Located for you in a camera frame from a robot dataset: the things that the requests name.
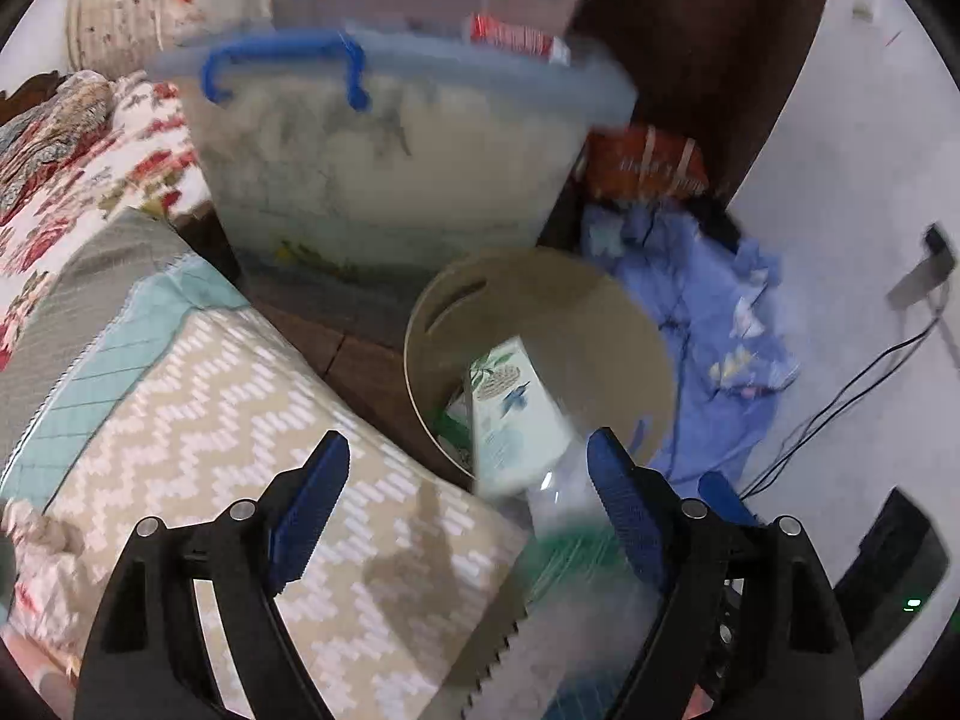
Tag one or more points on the clear plastic bottle green label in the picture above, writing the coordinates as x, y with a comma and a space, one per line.
577, 562

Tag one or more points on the dark wooden cabinet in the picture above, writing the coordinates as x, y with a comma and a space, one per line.
697, 37

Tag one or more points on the green and white carton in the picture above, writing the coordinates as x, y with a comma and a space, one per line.
517, 405

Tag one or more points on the red and white tube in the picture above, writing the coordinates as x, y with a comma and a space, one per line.
517, 36

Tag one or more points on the paisley patterned pillow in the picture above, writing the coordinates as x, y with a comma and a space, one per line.
52, 127

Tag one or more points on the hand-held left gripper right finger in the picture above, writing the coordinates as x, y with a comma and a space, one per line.
622, 510

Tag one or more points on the black power plug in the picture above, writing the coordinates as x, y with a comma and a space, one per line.
919, 270

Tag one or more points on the pale pink crumpled cloth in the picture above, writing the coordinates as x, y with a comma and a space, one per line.
37, 547

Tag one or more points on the blue printed cloth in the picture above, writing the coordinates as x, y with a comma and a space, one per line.
697, 300

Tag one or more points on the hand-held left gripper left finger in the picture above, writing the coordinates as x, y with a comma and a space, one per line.
311, 510

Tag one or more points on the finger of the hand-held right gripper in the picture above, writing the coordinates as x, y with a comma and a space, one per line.
724, 496

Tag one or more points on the beige round waste bin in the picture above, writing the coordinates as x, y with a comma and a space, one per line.
600, 315

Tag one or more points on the white red floral quilt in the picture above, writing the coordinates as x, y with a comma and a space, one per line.
112, 165

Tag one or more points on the orange snack bag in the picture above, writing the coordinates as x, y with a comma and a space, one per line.
645, 161

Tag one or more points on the grey teal beige bedspread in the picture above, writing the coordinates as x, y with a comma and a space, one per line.
225, 405

